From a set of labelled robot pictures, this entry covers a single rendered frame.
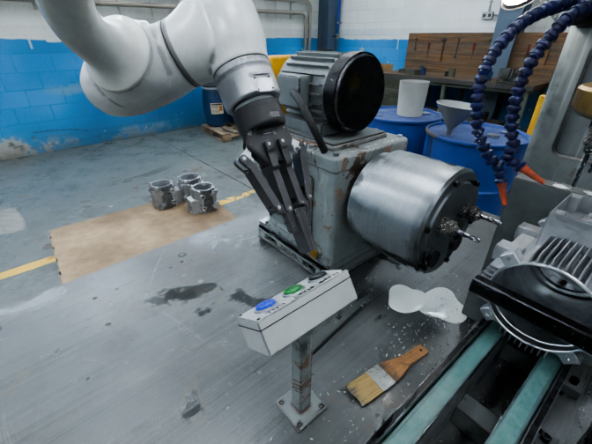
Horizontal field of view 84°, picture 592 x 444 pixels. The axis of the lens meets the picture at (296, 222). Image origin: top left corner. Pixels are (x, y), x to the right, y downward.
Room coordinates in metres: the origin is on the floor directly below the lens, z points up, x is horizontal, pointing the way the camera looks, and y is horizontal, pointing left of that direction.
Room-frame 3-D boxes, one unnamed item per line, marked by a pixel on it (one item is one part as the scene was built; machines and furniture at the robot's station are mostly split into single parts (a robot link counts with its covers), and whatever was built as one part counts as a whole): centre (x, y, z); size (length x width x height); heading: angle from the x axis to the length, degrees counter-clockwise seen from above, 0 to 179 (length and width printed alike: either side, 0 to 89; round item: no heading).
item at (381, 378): (0.43, -0.19, 0.80); 0.21 x 0.05 x 0.01; 122
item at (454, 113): (2.01, -0.95, 0.93); 0.25 x 0.24 x 0.25; 131
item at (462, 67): (5.10, -2.25, 0.71); 2.21 x 0.95 x 1.43; 41
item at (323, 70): (0.92, -0.04, 1.16); 0.33 x 0.26 x 0.42; 40
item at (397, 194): (0.73, -0.24, 1.04); 0.37 x 0.25 x 0.25; 40
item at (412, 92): (2.60, -0.86, 0.99); 0.24 x 0.22 x 0.24; 41
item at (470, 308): (0.58, -0.45, 0.86); 0.07 x 0.06 x 0.12; 40
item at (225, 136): (5.51, 0.85, 0.37); 1.20 x 0.80 x 0.74; 126
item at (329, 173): (0.91, -0.09, 0.99); 0.35 x 0.31 x 0.37; 40
